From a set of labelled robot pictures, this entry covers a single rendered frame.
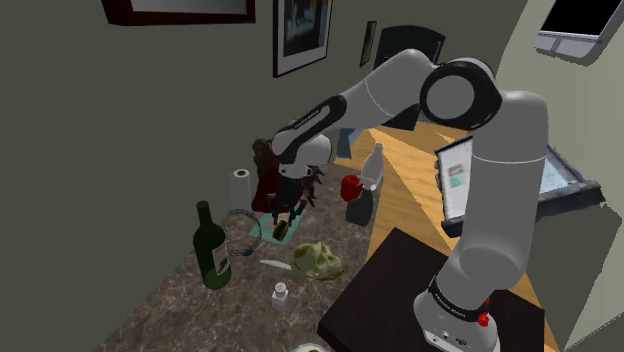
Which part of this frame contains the dark framed wall picture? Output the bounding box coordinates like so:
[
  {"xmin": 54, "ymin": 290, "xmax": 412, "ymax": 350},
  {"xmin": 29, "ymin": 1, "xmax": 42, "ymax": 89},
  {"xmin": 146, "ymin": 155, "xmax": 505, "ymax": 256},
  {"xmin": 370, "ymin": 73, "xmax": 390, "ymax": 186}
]
[{"xmin": 99, "ymin": 0, "xmax": 258, "ymax": 27}]

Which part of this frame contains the window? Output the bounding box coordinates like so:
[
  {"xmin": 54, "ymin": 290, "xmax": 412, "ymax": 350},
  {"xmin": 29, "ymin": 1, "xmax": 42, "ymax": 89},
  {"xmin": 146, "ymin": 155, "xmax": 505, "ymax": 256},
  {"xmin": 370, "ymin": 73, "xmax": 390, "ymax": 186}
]
[{"xmin": 533, "ymin": 0, "xmax": 624, "ymax": 63}]

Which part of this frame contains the white knife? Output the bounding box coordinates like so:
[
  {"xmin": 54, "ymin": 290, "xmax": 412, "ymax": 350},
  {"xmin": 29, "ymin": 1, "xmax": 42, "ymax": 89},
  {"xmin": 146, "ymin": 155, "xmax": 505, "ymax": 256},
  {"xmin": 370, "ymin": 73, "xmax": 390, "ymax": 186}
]
[{"xmin": 259, "ymin": 258, "xmax": 293, "ymax": 272}]

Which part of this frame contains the small narrow wall picture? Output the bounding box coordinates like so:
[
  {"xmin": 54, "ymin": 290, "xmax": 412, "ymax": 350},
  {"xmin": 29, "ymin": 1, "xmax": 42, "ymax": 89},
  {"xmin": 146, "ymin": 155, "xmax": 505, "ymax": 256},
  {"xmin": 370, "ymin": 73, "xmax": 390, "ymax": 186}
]
[{"xmin": 359, "ymin": 20, "xmax": 379, "ymax": 68}]

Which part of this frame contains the dark robot stand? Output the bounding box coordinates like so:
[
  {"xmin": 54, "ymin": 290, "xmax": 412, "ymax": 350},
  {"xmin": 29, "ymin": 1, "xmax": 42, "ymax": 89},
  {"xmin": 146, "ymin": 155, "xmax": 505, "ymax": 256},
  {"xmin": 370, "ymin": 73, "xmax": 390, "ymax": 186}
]
[{"xmin": 316, "ymin": 226, "xmax": 547, "ymax": 352}]

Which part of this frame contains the white salt shaker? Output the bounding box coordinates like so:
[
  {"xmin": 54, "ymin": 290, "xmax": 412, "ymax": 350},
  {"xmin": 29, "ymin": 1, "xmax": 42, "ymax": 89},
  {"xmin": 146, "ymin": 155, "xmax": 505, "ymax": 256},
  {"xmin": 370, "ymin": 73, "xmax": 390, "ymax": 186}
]
[{"xmin": 270, "ymin": 281, "xmax": 290, "ymax": 313}]

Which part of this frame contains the wire ring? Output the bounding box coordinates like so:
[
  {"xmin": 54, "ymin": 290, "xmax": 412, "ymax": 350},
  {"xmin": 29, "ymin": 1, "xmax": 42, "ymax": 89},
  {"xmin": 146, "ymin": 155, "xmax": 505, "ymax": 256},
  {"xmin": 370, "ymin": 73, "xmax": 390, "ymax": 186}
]
[{"xmin": 220, "ymin": 208, "xmax": 263, "ymax": 258}]

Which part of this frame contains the dark green wine bottle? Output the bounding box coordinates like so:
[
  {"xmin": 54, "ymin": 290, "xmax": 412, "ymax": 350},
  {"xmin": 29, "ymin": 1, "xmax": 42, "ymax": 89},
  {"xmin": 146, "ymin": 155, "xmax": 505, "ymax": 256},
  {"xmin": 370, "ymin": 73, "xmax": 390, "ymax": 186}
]
[{"xmin": 192, "ymin": 200, "xmax": 233, "ymax": 292}]

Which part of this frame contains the yellow-green lettuce head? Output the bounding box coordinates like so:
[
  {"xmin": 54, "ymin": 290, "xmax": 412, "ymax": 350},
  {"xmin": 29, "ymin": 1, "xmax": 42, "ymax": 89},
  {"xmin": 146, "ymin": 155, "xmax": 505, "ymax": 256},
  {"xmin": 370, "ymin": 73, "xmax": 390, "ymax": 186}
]
[{"xmin": 291, "ymin": 241, "xmax": 345, "ymax": 282}]

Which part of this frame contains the white paper towel roll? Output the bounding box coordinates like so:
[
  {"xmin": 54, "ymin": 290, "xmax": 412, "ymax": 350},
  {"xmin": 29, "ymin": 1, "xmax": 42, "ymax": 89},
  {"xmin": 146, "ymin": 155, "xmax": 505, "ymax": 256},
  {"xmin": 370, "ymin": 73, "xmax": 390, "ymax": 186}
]
[{"xmin": 228, "ymin": 167, "xmax": 253, "ymax": 212}]

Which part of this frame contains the teal mat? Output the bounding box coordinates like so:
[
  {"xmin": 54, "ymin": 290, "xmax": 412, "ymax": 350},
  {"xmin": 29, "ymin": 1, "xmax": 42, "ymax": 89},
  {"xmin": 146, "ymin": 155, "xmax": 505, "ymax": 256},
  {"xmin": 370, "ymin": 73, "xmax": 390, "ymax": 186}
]
[{"xmin": 248, "ymin": 208, "xmax": 307, "ymax": 248}]

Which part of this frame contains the red cloaked dark-haired figure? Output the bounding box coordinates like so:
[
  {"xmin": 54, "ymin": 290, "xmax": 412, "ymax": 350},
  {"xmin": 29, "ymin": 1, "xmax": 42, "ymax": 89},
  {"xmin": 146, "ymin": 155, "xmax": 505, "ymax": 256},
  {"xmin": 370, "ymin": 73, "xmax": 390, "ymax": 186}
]
[{"xmin": 250, "ymin": 137, "xmax": 326, "ymax": 216}]

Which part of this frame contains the white bottle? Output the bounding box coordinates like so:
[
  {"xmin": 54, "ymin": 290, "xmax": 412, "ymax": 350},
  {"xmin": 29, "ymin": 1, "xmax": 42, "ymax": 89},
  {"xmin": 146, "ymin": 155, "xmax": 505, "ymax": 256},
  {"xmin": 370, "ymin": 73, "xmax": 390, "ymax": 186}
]
[{"xmin": 360, "ymin": 142, "xmax": 386, "ymax": 192}]

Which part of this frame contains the white matted wall picture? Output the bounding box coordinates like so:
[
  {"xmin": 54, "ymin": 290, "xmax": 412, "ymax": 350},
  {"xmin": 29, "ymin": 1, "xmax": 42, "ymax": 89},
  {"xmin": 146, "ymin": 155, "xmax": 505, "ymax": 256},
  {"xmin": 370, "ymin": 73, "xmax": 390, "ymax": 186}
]
[{"xmin": 271, "ymin": 0, "xmax": 335, "ymax": 79}]

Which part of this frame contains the red apple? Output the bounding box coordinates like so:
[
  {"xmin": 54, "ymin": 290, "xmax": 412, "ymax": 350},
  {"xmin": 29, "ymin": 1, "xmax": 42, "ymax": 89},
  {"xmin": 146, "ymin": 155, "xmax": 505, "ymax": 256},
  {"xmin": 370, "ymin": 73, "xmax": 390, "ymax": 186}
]
[{"xmin": 339, "ymin": 173, "xmax": 365, "ymax": 203}]

